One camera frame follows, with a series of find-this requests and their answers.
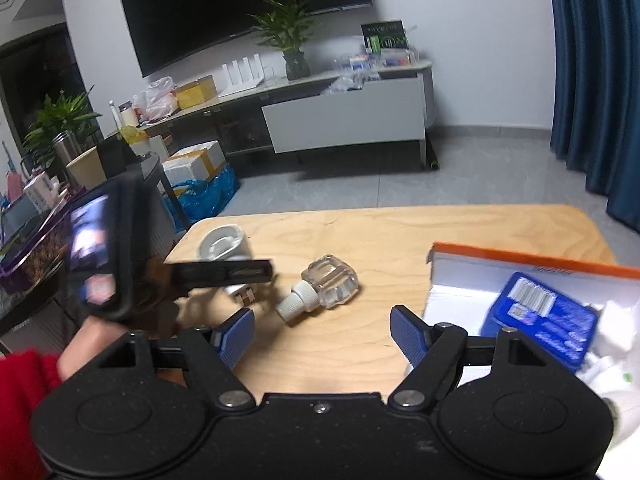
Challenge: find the square glass bottle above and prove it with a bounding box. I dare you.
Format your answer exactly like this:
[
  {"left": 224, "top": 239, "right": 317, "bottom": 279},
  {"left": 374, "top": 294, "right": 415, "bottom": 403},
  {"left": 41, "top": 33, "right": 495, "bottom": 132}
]
[{"left": 276, "top": 254, "right": 360, "bottom": 322}]

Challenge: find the white and red plastic bag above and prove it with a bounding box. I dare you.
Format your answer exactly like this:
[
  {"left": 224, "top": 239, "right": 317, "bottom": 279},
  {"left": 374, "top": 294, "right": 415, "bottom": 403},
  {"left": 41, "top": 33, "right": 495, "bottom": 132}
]
[{"left": 132, "top": 77, "right": 179, "bottom": 121}]

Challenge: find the blue tin box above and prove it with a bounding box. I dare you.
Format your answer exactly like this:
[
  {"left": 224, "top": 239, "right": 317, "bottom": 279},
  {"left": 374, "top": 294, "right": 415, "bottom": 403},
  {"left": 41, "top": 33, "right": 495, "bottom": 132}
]
[{"left": 480, "top": 272, "right": 601, "bottom": 372}]

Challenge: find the clear plastic bag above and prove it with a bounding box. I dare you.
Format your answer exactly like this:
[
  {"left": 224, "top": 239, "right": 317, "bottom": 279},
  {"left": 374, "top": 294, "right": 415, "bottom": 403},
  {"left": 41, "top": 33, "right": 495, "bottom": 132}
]
[{"left": 324, "top": 71, "right": 382, "bottom": 95}]

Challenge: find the grey television cabinet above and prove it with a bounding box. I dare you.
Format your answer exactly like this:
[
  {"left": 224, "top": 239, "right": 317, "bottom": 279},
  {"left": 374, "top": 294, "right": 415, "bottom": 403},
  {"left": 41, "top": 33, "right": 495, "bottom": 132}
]
[{"left": 107, "top": 59, "right": 437, "bottom": 169}]

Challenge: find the blue curtain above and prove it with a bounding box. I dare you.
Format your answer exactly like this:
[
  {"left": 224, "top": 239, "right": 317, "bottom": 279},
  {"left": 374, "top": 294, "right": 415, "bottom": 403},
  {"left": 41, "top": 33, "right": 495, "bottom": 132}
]
[{"left": 545, "top": 0, "right": 640, "bottom": 237}]

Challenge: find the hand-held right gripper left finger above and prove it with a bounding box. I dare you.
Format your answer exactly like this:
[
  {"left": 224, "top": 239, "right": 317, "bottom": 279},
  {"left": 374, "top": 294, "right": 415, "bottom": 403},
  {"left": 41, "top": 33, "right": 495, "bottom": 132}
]
[{"left": 90, "top": 308, "right": 257, "bottom": 410}]

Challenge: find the orange and white cardboard box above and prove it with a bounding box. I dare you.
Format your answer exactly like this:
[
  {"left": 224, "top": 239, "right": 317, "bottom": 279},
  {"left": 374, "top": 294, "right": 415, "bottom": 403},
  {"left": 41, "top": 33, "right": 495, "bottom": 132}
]
[{"left": 422, "top": 242, "right": 640, "bottom": 411}]

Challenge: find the cartoon print bandage box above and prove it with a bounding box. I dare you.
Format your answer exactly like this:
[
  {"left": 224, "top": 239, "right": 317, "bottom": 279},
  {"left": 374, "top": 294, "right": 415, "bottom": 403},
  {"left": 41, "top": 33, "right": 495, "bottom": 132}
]
[{"left": 577, "top": 347, "right": 640, "bottom": 480}]

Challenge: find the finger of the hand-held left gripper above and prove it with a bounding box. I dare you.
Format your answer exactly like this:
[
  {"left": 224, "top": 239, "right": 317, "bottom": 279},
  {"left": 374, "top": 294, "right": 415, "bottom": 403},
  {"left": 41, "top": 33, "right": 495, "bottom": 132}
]
[{"left": 170, "top": 258, "right": 276, "bottom": 294}]

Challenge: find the white router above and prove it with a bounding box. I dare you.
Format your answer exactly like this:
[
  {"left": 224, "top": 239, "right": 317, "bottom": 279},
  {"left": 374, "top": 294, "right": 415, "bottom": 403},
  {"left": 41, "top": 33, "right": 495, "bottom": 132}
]
[{"left": 220, "top": 52, "right": 266, "bottom": 94}]

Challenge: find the black wall television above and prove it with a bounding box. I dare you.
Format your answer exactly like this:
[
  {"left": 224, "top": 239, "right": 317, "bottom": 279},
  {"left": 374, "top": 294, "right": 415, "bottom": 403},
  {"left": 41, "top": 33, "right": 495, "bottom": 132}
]
[{"left": 116, "top": 0, "right": 374, "bottom": 79}]

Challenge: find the blue plastic bag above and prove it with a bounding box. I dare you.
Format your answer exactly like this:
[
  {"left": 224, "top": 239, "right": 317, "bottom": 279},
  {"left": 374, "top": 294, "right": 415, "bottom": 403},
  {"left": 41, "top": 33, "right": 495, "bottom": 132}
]
[{"left": 165, "top": 165, "right": 241, "bottom": 232}]

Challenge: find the dark green box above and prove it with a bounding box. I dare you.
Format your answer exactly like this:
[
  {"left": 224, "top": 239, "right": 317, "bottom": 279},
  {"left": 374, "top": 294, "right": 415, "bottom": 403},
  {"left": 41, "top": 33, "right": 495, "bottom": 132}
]
[{"left": 361, "top": 20, "right": 409, "bottom": 54}]

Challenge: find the yellow box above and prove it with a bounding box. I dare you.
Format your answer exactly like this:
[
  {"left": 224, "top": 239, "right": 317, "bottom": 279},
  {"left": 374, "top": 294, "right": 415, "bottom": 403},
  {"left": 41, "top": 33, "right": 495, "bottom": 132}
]
[{"left": 175, "top": 75, "right": 219, "bottom": 110}]

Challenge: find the leafy plant in metal pot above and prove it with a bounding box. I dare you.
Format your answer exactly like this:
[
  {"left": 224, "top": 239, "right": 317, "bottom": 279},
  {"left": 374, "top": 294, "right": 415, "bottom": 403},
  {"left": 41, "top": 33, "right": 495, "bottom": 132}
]
[{"left": 22, "top": 90, "right": 102, "bottom": 172}]

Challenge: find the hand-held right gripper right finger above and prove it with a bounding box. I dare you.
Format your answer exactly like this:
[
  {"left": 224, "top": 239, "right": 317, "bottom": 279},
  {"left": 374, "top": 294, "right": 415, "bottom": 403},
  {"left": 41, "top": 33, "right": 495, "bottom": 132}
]
[{"left": 390, "top": 305, "right": 552, "bottom": 410}]

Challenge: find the potted green plant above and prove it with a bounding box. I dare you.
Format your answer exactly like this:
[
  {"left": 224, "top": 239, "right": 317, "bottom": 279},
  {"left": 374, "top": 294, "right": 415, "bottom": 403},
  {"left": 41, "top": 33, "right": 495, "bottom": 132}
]
[{"left": 249, "top": 0, "right": 321, "bottom": 81}]

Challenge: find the white foam box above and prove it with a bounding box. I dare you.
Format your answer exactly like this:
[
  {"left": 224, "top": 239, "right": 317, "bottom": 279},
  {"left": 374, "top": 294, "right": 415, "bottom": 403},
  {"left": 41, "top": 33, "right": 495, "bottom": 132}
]
[{"left": 162, "top": 140, "right": 227, "bottom": 187}]

